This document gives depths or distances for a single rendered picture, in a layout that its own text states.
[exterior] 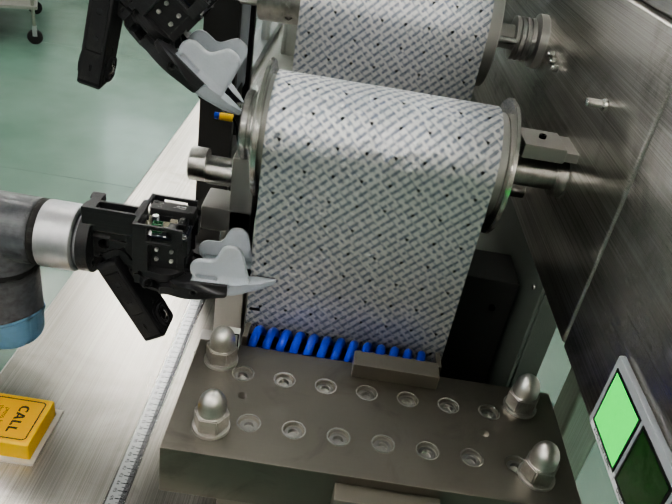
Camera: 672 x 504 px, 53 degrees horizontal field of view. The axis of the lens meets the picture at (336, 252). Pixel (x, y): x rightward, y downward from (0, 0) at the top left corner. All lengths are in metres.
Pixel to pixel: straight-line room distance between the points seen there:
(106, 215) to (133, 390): 0.26
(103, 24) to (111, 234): 0.21
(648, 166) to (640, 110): 0.06
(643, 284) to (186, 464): 0.43
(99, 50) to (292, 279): 0.31
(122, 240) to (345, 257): 0.24
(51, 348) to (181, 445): 0.36
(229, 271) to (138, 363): 0.25
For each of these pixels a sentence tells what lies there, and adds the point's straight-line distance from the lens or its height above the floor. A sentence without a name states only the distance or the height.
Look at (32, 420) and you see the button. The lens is 0.85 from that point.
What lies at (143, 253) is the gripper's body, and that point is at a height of 1.13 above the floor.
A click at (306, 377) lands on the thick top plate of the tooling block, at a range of 0.74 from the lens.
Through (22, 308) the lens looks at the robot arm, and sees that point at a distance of 0.85.
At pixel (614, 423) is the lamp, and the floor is 1.18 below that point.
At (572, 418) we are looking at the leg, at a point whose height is 0.84.
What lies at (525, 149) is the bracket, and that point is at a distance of 0.73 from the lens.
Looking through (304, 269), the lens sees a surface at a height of 1.12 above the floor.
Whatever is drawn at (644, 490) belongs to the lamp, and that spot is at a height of 1.19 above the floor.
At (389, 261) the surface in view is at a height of 1.15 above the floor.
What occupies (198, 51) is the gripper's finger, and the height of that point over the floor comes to 1.32.
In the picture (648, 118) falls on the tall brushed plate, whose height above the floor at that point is 1.37.
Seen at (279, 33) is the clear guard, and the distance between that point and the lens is 1.72.
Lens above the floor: 1.52
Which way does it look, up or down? 31 degrees down
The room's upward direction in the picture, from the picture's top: 10 degrees clockwise
